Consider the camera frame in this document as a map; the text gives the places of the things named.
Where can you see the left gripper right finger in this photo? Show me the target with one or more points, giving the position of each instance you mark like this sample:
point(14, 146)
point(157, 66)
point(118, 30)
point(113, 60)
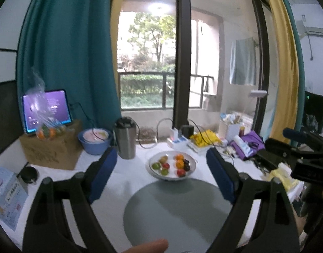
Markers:
point(224, 173)

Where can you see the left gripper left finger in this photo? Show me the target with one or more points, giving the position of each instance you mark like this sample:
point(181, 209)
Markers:
point(98, 174)

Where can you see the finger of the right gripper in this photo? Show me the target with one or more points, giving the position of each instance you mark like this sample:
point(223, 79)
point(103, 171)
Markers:
point(296, 157)
point(311, 139)

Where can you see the red fruit with stem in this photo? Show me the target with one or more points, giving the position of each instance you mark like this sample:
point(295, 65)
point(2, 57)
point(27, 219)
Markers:
point(181, 173)

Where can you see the orange fruit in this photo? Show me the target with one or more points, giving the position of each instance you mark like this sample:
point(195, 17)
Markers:
point(180, 164)
point(179, 157)

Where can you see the green apple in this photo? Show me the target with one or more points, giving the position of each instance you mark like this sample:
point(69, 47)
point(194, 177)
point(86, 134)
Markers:
point(156, 166)

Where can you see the small red fruit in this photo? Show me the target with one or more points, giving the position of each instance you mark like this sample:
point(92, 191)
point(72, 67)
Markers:
point(165, 166)

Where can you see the brown kiwi fruit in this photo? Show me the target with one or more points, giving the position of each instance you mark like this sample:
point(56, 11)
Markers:
point(163, 159)

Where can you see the person's fingertip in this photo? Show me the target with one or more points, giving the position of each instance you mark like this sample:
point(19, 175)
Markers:
point(157, 246)

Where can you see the purple cloth pouch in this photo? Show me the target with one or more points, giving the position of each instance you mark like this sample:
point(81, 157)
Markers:
point(255, 142)

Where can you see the white tube bottle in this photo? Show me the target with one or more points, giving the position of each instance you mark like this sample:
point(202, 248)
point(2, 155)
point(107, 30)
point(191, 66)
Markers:
point(243, 146)

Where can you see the yellow curtain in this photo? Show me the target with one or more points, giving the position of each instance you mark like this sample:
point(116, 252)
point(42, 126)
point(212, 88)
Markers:
point(287, 95)

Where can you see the blue bowl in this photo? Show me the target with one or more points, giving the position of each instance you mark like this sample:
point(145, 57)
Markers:
point(95, 141)

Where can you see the cardboard box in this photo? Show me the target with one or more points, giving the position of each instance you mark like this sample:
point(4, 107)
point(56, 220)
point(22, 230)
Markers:
point(61, 152)

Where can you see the yellow duck plastic bag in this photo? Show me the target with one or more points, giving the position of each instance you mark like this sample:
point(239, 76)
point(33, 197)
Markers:
point(205, 138)

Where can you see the white perforated basket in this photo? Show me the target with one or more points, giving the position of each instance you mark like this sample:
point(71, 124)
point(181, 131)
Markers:
point(228, 131)

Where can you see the white power strip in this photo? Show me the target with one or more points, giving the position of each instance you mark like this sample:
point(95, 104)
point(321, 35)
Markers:
point(179, 144)

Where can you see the stainless steel tumbler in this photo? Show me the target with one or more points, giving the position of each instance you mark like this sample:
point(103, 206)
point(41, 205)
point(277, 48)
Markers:
point(125, 137)

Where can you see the white plate dark rim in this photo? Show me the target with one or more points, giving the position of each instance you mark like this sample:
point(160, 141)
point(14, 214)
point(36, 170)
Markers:
point(172, 176)

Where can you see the black power adapter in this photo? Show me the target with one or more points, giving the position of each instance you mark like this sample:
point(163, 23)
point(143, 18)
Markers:
point(187, 131)

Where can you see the white desk lamp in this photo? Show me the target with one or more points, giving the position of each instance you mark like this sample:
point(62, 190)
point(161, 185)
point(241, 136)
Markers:
point(252, 97)

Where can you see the black round small object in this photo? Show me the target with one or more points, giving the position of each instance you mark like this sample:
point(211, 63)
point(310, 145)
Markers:
point(29, 175)

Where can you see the white charger adapter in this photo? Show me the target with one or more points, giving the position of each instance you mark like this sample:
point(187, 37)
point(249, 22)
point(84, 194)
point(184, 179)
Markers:
point(174, 134)

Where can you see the plastic bag of fruit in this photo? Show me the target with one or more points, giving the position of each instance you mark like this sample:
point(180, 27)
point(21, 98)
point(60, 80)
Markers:
point(47, 126)

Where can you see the tablet with purple screen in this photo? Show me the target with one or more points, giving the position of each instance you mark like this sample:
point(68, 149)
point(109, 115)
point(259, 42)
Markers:
point(59, 104)

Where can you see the light blue tissue box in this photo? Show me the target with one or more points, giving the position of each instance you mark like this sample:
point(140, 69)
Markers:
point(13, 196)

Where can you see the light blue hanging towel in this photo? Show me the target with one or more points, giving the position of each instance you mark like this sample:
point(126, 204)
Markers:
point(243, 62)

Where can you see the balcony railing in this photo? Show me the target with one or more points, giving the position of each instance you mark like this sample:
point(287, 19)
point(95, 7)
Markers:
point(153, 90)

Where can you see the teal curtain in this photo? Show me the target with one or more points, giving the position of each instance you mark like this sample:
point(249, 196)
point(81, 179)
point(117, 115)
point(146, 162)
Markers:
point(68, 44)

